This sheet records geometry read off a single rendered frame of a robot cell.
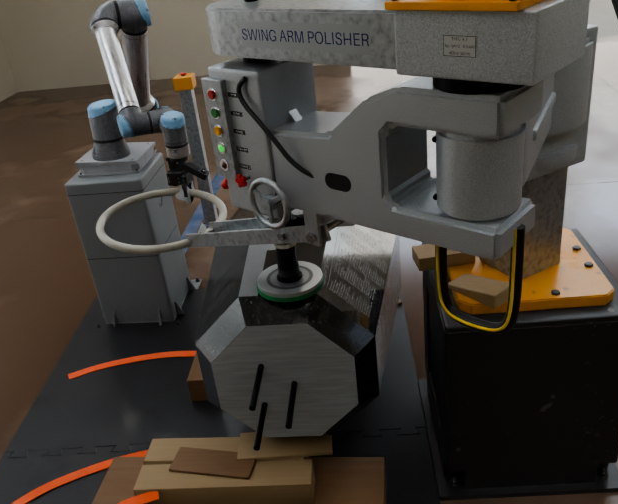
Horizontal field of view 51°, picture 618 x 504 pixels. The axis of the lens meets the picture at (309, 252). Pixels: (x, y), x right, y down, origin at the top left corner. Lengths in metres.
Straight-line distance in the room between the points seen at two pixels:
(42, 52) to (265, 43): 8.64
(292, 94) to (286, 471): 1.28
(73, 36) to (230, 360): 8.18
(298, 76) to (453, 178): 0.58
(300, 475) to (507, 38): 1.61
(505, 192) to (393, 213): 0.27
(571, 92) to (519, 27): 0.77
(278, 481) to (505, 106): 1.51
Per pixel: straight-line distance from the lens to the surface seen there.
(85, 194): 3.44
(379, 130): 1.53
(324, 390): 2.18
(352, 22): 1.49
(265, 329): 2.05
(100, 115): 3.41
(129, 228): 3.44
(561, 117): 2.02
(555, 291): 2.21
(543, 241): 2.26
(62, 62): 10.13
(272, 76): 1.76
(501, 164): 1.44
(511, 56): 1.29
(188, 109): 4.33
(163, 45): 9.56
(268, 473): 2.39
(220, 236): 2.18
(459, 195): 1.47
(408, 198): 1.61
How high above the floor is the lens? 1.95
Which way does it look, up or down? 28 degrees down
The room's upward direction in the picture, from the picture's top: 7 degrees counter-clockwise
